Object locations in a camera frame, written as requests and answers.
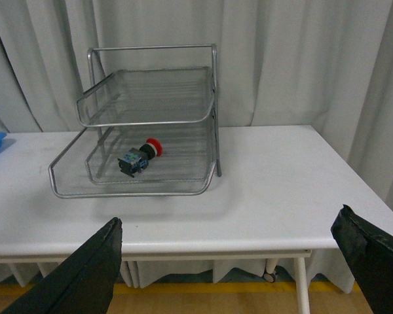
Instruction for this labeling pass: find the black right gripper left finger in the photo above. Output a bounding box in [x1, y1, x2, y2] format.
[2, 217, 122, 313]

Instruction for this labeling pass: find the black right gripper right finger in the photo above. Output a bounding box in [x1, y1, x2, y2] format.
[331, 205, 393, 313]

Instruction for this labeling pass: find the red emergency stop button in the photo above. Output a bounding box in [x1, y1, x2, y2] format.
[118, 137, 163, 178]

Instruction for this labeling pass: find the white table leg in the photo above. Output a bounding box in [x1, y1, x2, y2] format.
[294, 257, 310, 314]

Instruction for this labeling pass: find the table caster wheel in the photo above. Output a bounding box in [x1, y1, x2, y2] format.
[263, 270, 276, 283]

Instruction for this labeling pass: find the white curtain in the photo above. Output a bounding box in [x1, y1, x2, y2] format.
[0, 0, 393, 295]

